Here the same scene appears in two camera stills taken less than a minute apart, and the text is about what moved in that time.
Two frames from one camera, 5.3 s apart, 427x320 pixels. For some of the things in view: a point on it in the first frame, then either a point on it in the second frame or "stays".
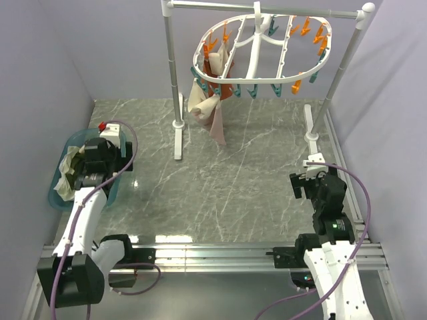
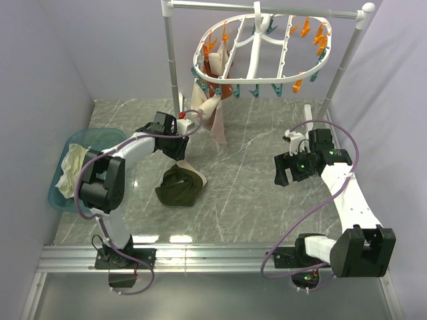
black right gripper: x=297 y=181 → x=284 y=161
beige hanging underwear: x=205 y=107 stays
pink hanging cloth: x=217 y=131 stays
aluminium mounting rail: x=238 y=257 stays
